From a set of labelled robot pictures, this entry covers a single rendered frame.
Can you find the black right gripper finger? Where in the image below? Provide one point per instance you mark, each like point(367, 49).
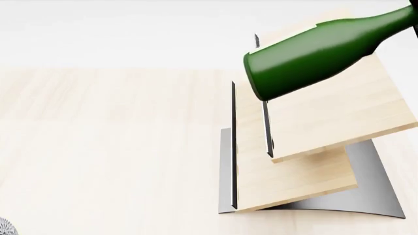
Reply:
point(415, 17)

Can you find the green glass wine bottle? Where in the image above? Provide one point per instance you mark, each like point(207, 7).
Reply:
point(303, 58)

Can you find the wooden wine rack with metal base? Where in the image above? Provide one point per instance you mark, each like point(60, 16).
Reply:
point(313, 147)

